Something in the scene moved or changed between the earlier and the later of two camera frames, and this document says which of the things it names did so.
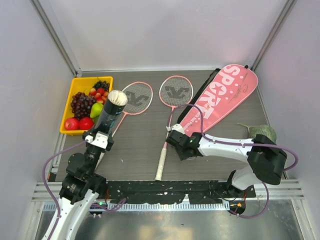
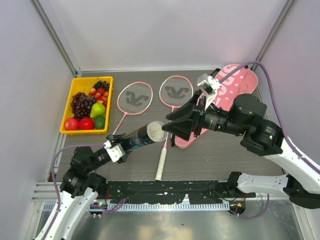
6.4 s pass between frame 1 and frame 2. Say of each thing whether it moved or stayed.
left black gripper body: moved
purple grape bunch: stayed
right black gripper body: moved
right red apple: stayed
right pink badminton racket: stayed
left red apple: stayed
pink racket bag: stayed
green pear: stayed
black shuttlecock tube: moved
